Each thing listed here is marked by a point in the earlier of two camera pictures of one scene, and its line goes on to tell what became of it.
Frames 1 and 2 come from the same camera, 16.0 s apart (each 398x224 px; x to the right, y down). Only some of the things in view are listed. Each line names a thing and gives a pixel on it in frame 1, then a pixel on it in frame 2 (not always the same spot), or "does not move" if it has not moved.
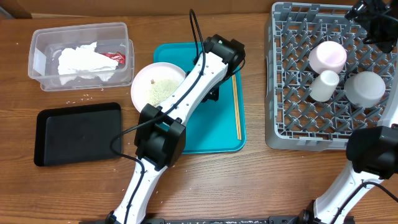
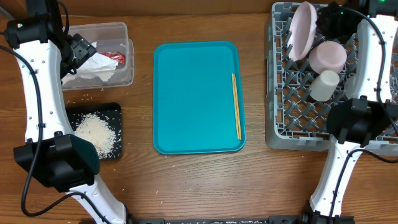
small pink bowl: (328, 55) does not move
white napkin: (83, 61) does not move
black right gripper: (388, 38) to (323, 25)
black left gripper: (214, 93) to (83, 48)
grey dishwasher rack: (294, 119) does not move
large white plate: (155, 83) to (302, 31)
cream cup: (324, 86) does not move
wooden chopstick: (237, 107) does not move
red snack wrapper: (117, 56) does not move
